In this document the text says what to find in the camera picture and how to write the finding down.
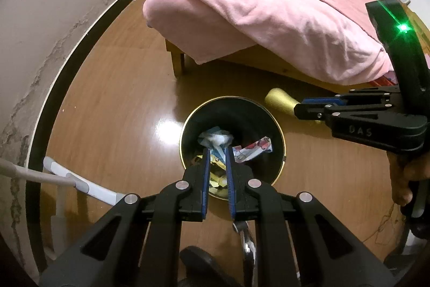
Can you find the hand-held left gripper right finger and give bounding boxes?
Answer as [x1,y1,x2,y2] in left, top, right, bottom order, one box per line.
[226,147,397,287]

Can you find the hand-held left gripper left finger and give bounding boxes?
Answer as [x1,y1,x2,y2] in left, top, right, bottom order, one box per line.
[40,147,212,287]

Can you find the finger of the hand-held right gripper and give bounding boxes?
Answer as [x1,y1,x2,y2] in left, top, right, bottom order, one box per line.
[302,87,404,106]
[293,102,397,122]

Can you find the white blue wrapper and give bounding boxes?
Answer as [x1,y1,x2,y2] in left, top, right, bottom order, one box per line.
[198,126,234,160]

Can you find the black gold-rimmed trash bin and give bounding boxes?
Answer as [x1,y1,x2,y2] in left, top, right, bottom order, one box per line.
[178,97,287,202]

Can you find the person's right hand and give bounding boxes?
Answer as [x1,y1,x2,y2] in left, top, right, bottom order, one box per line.
[386,151,428,207]

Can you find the yellow wrapper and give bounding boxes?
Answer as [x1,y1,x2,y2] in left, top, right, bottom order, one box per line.
[196,154,229,189]

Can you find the gold bottle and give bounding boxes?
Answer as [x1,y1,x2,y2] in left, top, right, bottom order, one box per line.
[264,88,323,124]

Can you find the red items under bed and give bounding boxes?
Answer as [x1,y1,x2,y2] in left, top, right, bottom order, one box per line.
[370,70,399,87]

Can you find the red white wrapper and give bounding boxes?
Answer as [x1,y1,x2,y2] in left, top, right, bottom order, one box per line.
[233,136,273,162]

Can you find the chrome chair leg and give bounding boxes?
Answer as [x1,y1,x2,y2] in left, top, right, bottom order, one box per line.
[233,221,257,287]

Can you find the black chair caster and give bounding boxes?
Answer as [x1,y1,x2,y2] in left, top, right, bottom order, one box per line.
[180,246,236,287]

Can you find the wooden nightstand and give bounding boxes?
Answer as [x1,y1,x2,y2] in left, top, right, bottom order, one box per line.
[381,0,420,35]

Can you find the bed with pink blanket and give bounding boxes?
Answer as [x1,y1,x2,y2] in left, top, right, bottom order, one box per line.
[143,0,395,86]

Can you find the white pipe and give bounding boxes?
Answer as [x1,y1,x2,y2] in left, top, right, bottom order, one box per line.
[0,157,79,188]

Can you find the white metal furniture frame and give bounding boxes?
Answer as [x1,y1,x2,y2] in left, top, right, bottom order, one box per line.
[44,156,130,256]

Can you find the thin floor cable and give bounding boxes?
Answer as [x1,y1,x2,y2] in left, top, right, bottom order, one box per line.
[374,203,405,245]

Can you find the wooden bed frame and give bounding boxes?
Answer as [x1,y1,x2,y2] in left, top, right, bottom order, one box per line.
[164,38,397,96]

